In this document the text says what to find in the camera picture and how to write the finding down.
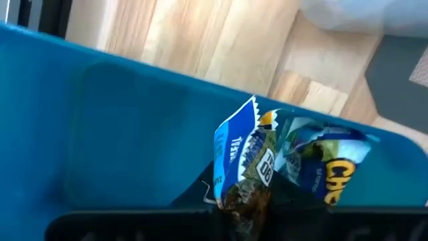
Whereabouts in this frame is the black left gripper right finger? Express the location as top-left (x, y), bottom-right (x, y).
top-left (270, 173), bottom-right (332, 215)

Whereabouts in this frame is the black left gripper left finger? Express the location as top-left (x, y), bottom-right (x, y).
top-left (170, 162), bottom-right (221, 210)

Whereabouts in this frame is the blue orange granola bar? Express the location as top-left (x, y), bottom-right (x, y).
top-left (274, 108), bottom-right (381, 206)

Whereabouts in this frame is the blue plastic bin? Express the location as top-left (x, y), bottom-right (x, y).
top-left (0, 21), bottom-right (428, 241)

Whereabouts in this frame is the dark-bordered rectangular mat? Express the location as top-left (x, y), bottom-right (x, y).
top-left (364, 33), bottom-right (428, 135)

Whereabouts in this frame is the clear bin with handle cutout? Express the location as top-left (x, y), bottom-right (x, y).
top-left (299, 0), bottom-right (428, 37)

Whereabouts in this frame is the black aluminium table frame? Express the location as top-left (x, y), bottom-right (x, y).
top-left (18, 0), bottom-right (73, 39)

